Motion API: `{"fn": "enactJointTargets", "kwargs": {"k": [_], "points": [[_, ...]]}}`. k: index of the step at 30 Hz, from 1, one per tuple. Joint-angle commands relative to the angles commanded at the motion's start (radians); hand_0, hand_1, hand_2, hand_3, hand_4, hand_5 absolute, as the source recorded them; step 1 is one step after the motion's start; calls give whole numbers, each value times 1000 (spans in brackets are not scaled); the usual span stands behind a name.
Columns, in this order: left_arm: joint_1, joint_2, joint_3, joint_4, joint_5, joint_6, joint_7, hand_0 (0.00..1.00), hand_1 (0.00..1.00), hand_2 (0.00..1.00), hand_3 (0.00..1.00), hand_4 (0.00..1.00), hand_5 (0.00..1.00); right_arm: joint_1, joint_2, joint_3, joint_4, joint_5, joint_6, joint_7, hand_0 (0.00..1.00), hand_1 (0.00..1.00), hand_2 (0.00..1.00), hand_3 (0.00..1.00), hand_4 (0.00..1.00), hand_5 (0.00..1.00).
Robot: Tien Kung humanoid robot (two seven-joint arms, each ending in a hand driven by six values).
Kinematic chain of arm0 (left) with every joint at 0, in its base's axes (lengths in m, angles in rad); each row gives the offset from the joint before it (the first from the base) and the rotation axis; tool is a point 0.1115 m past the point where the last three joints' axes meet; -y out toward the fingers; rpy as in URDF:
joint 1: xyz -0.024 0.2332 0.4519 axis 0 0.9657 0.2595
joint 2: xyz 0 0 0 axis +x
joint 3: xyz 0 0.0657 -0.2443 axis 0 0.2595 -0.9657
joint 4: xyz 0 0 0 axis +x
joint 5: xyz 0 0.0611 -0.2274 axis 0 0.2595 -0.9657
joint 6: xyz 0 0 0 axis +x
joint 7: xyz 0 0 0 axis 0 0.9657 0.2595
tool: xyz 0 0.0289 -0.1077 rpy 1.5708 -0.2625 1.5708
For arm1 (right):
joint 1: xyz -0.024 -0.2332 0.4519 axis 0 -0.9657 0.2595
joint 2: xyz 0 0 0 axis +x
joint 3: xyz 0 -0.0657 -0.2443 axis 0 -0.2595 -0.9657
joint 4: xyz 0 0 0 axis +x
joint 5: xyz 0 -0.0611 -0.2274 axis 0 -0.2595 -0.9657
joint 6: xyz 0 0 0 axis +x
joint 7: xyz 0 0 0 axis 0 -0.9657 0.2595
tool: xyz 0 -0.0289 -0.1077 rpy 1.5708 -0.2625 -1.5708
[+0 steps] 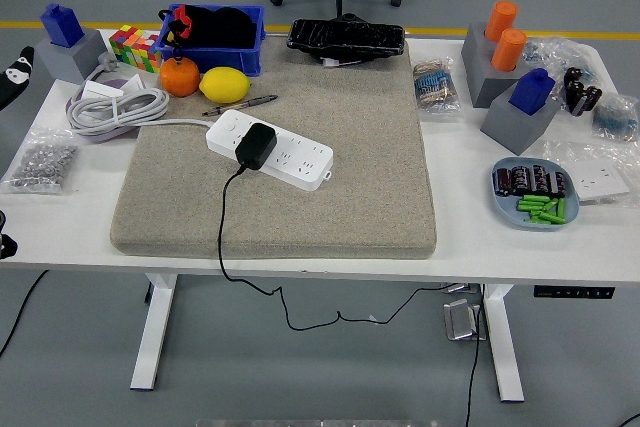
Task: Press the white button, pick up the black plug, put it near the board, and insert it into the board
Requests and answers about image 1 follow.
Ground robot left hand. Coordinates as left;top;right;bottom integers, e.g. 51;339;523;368
0;45;36;112

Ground black plug with cord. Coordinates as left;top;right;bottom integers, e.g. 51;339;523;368
217;121;459;333

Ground white power strip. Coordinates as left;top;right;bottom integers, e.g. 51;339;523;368
205;107;335;192

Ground blue bottle-shaped block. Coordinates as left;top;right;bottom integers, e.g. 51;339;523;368
39;2;85;49
508;68;556;118

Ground grey block holder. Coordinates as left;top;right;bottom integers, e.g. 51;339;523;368
479;82;562;157
34;28;109;84

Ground white box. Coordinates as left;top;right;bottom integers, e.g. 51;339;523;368
79;80;125;101

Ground bag of metal nuts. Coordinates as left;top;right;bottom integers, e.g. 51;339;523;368
0;126;81;197

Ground white card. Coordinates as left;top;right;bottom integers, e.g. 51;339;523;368
119;73;148;97

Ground colourful puzzle cube block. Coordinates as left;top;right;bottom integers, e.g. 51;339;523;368
108;24;164;74

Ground orange tangerine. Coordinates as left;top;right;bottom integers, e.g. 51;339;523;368
158;56;201;98

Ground yellow lemon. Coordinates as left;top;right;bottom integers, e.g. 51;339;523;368
198;66;252;103

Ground blue plastic bin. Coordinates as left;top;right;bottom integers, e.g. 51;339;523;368
153;3;266;77

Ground black cloth pouch red trim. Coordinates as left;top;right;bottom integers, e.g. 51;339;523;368
158;4;259;61

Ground dark ballpoint pen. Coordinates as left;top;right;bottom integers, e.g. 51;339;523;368
202;93;280;117

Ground white table leg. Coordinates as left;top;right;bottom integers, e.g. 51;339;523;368
482;284;526;403
129;271;179;392

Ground black keyboard in plastic wrap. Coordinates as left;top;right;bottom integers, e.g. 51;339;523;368
286;12;406;64

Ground grey-brown mat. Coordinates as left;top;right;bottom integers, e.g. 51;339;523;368
109;39;437;261

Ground bag of striped resistors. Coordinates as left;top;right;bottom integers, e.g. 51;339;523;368
412;56;465;118

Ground grey block with two holes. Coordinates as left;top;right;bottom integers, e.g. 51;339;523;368
460;21;535;109

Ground orange cylinder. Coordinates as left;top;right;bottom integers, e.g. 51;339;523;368
483;0;519;43
490;28;528;73

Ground black cylindrical capacitor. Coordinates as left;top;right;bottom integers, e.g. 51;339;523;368
493;166;513;197
545;170;566;198
510;165;530;195
528;163;548;194

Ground blue-grey plate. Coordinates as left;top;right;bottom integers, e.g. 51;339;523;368
489;156;581;233

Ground large clear bag blue parts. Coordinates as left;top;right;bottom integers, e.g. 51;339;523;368
519;36;606;93

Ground clear plastic wrapper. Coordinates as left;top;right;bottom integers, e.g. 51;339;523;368
540;139;640;209

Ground bag of black capacitors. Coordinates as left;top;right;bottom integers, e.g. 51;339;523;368
563;66;604;118

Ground black table control panel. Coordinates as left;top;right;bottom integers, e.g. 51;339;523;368
532;285;616;301

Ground small bag blue resistors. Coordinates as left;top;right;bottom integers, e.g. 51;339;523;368
590;94;640;143

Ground white connector with wires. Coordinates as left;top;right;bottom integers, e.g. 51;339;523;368
319;56;366;68

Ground silver metal bracket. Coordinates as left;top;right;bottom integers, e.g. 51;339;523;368
442;298;487;343

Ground white wall socket plate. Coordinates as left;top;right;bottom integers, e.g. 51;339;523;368
572;161;631;203

